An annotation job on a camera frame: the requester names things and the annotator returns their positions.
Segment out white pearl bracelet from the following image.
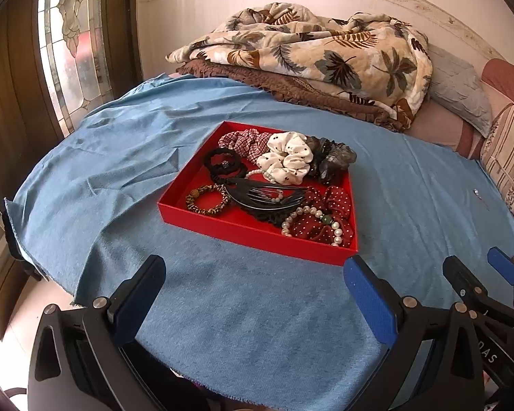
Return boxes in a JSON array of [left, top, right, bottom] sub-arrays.
[[280, 205, 344, 248]]

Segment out dark red polka dot scrunchie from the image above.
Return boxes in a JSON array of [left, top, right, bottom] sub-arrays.
[[282, 186, 355, 248]]

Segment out brown beaded bracelet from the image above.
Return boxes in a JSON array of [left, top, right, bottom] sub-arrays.
[[184, 183, 232, 216]]

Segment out white polka dot scrunchie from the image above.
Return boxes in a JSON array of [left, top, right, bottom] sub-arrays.
[[257, 132, 314, 186]]

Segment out black hair claw comb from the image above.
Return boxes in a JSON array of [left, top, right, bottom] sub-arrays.
[[223, 178, 307, 226]]

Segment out black scrunchie with bead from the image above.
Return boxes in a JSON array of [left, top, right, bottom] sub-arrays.
[[203, 148, 248, 184]]

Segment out red jewelry tray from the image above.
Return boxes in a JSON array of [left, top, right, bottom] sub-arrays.
[[158, 121, 359, 266]]

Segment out small silver pin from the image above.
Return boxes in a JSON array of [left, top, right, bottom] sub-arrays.
[[473, 188, 488, 210]]

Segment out striped floral pillow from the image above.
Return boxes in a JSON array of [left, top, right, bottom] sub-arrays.
[[480, 105, 514, 216]]

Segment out light blue cloth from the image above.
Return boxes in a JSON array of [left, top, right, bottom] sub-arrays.
[[6, 75, 514, 410]]

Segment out pink striped bed sheet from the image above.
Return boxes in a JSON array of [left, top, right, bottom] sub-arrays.
[[405, 59, 514, 160]]

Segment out grey quilted pillow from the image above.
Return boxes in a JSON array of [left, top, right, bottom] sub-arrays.
[[428, 45, 493, 138]]

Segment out brown ruffled blanket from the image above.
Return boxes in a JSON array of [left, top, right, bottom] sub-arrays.
[[176, 59, 410, 133]]

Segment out grey brown sheer scrunchie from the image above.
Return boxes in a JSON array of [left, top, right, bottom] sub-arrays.
[[306, 136, 357, 185]]

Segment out floral leaf print blanket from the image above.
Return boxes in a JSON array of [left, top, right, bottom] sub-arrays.
[[166, 3, 433, 125]]

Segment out red white checkered scrunchie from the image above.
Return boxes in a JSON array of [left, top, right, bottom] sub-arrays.
[[218, 128, 272, 164]]

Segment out stained glass window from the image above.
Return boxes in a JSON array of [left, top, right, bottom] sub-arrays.
[[38, 0, 113, 136]]

